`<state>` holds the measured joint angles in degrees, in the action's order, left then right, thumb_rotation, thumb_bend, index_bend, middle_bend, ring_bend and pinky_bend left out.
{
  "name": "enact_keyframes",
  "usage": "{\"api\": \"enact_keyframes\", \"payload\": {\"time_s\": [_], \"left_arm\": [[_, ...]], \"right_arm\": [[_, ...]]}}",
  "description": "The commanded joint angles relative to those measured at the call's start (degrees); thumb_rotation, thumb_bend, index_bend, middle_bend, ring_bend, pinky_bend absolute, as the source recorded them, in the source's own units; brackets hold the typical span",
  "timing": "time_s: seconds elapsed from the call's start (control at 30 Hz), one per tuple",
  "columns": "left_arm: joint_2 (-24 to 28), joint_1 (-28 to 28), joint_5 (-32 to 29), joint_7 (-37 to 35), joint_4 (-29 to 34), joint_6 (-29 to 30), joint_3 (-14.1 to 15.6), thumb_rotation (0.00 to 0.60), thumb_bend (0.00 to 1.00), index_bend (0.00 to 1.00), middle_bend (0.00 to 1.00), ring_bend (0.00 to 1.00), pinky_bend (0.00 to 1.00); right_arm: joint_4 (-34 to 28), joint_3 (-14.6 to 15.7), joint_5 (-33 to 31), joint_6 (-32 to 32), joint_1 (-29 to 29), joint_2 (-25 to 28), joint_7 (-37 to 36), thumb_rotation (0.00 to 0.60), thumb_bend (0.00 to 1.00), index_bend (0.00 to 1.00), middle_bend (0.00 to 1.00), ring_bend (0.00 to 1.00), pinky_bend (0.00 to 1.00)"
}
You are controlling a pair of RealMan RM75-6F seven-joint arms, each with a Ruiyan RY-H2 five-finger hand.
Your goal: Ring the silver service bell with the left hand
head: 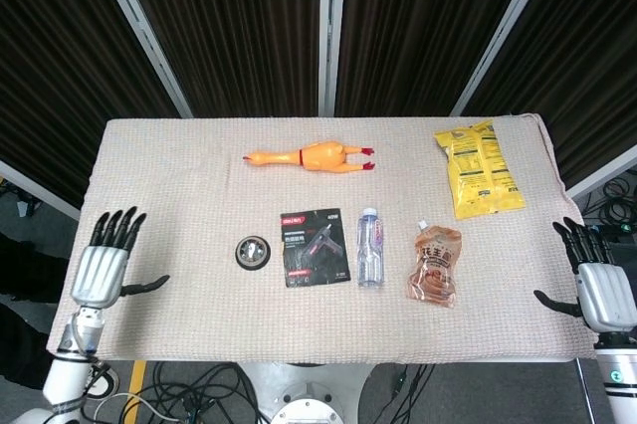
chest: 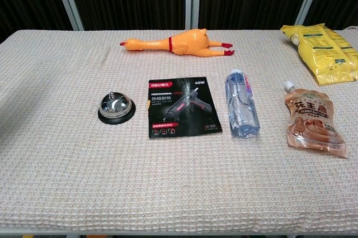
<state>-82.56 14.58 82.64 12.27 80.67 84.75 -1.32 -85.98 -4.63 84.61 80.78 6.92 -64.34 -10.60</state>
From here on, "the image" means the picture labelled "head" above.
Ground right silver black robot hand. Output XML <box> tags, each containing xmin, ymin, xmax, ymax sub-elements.
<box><xmin>532</xmin><ymin>216</ymin><xmax>637</xmax><ymax>333</ymax></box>

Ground black glue gun package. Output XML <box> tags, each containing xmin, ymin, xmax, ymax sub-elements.
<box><xmin>279</xmin><ymin>207</ymin><xmax>351</xmax><ymax>289</ymax></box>

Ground black floor cables bundle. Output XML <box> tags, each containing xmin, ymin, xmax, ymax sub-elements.
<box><xmin>79</xmin><ymin>361</ymin><xmax>273</xmax><ymax>424</ymax></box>
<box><xmin>580</xmin><ymin>175</ymin><xmax>637</xmax><ymax>236</ymax></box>

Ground yellow rubber chicken toy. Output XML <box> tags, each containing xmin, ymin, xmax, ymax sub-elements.
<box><xmin>242</xmin><ymin>139</ymin><xmax>377</xmax><ymax>174</ymax></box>

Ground brown peanut butter pouch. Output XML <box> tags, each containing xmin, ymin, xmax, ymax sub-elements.
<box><xmin>408</xmin><ymin>218</ymin><xmax>463</xmax><ymax>310</ymax></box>

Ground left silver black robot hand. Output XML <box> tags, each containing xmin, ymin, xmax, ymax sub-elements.
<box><xmin>71</xmin><ymin>206</ymin><xmax>171</xmax><ymax>308</ymax></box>

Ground yellow snack bag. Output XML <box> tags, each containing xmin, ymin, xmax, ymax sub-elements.
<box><xmin>432</xmin><ymin>118</ymin><xmax>528</xmax><ymax>221</ymax></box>

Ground beige waffle-weave tablecloth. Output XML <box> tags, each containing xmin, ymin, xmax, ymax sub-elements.
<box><xmin>46</xmin><ymin>113</ymin><xmax>601</xmax><ymax>364</ymax></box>

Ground small round metal tin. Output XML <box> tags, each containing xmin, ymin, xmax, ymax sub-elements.
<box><xmin>235</xmin><ymin>234</ymin><xmax>273</xmax><ymax>271</ymax></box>

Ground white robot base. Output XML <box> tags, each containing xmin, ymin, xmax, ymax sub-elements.
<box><xmin>237</xmin><ymin>362</ymin><xmax>379</xmax><ymax>424</ymax></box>

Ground clear plastic water bottle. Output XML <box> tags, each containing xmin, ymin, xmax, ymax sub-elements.
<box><xmin>356</xmin><ymin>207</ymin><xmax>386</xmax><ymax>289</ymax></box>

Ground grey partition frame post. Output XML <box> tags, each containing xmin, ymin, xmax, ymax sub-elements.
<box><xmin>87</xmin><ymin>0</ymin><xmax>194</xmax><ymax>119</ymax></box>
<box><xmin>318</xmin><ymin>0</ymin><xmax>348</xmax><ymax>116</ymax></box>
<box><xmin>449</xmin><ymin>0</ymin><xmax>561</xmax><ymax>117</ymax></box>

